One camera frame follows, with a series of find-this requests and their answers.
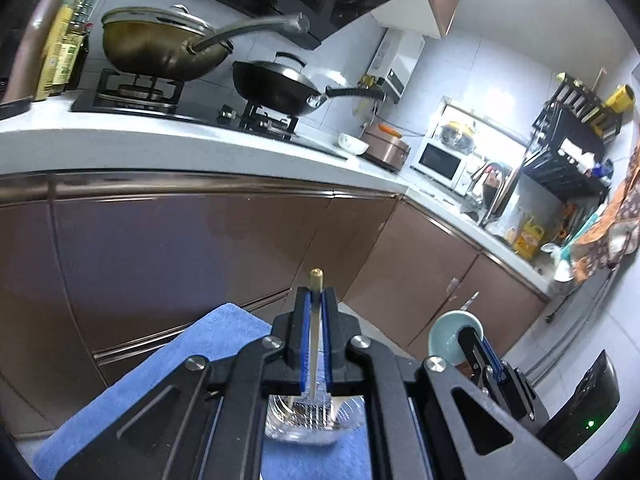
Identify black wok lid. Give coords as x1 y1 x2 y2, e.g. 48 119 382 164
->
260 51 321 93

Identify steel faucet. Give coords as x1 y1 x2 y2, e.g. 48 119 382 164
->
467 161 521 226

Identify white bowl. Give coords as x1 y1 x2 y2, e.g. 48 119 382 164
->
338 132 370 156

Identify white microwave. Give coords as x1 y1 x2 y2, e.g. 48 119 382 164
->
410 137 481 193

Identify clear oil bottle yellow label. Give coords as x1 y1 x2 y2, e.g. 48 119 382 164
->
35 0 101 103

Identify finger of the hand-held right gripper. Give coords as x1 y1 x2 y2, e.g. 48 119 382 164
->
457 326 506 401

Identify dark sauce bottle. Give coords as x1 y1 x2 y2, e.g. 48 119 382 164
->
65 35 92 92

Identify wooden chopstick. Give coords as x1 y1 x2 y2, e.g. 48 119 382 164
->
308 268 325 403

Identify brown base cabinets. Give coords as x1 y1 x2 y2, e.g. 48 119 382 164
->
0 170 551 441

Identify brown rice cooker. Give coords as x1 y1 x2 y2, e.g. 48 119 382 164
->
361 122 412 173

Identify yellow detergent jug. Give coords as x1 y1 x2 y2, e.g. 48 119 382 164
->
512 215 546 261

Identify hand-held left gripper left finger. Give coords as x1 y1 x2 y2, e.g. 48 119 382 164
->
55 287 313 480

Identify steel pot yellow lid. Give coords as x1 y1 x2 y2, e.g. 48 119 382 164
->
437 120 476 156

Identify white water heater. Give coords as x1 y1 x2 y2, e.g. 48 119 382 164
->
367 27 426 106

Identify patterned brown cloth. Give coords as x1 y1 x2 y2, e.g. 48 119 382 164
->
570 135 640 283

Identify bronze wok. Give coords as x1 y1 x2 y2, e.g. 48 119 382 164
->
101 12 311 82

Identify blue towel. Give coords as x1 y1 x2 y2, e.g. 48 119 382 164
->
32 302 373 480

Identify pink kitchen appliance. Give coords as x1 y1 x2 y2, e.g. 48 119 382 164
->
0 0 73 121

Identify teal ceramic saucer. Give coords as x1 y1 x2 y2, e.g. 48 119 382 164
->
428 310 485 367

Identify black wok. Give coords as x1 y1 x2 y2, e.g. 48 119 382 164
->
232 60 386 117

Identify black dish rack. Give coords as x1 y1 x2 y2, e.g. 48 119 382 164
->
520 77 623 198

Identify yellow cup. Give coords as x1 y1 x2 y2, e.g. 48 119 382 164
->
605 85 636 113

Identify black gas stove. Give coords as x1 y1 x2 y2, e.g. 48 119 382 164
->
70 67 301 143

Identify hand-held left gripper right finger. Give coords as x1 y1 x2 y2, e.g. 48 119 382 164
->
320 287 576 480

